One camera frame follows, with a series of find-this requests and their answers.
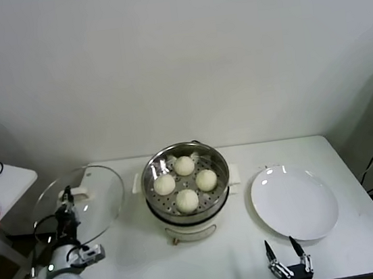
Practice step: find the white round plate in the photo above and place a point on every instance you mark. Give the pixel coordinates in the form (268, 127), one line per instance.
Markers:
(293, 201)

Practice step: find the white side table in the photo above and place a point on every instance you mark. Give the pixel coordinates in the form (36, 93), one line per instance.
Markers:
(8, 188)

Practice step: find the cream electric cooker base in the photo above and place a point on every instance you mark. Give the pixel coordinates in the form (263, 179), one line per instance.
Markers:
(191, 232)

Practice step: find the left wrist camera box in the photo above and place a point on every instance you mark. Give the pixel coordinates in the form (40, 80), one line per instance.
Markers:
(90, 254)

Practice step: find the white steamed baozi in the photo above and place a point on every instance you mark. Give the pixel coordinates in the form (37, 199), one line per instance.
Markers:
(206, 179)
(184, 165)
(164, 184)
(187, 200)

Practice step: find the glass pot lid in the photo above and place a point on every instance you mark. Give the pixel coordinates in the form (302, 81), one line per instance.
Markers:
(102, 204)

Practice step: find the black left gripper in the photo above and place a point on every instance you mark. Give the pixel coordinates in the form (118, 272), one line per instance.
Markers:
(68, 223)

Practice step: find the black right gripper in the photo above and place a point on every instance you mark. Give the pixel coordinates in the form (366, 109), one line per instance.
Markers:
(297, 277)

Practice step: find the stainless steel steamer basket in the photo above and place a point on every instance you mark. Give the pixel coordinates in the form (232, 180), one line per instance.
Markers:
(209, 160)

